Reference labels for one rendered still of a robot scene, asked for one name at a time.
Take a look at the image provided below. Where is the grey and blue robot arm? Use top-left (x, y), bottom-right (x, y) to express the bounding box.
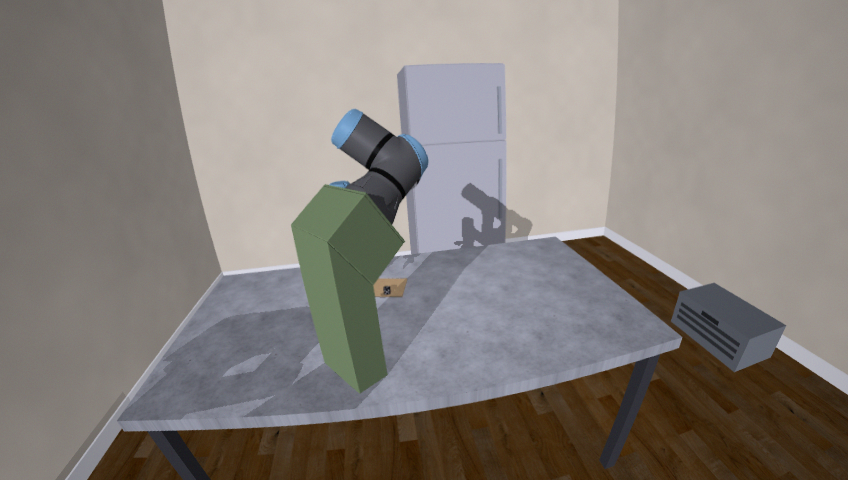
top-left (329, 109), bottom-right (428, 224)

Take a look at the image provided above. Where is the tan flat mat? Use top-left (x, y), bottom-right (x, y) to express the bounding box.
top-left (374, 278), bottom-right (407, 297)

